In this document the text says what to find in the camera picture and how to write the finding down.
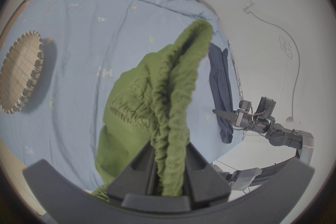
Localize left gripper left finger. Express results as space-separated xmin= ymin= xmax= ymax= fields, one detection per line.
xmin=106 ymin=139 xmax=159 ymax=198

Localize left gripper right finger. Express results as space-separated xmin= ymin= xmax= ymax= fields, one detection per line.
xmin=183 ymin=142 xmax=232 ymax=205

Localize bed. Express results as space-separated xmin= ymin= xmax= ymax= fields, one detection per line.
xmin=0 ymin=0 xmax=302 ymax=184

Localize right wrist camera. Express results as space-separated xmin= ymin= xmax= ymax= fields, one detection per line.
xmin=256 ymin=96 xmax=277 ymax=120

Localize round woven basket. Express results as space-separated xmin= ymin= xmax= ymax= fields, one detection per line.
xmin=0 ymin=31 xmax=44 ymax=114

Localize green shorts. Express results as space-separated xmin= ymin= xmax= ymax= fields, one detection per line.
xmin=88 ymin=19 xmax=214 ymax=202

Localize dark blue garment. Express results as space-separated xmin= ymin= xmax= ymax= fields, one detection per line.
xmin=209 ymin=43 xmax=234 ymax=143

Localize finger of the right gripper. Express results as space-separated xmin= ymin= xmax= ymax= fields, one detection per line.
xmin=213 ymin=109 xmax=237 ymax=124

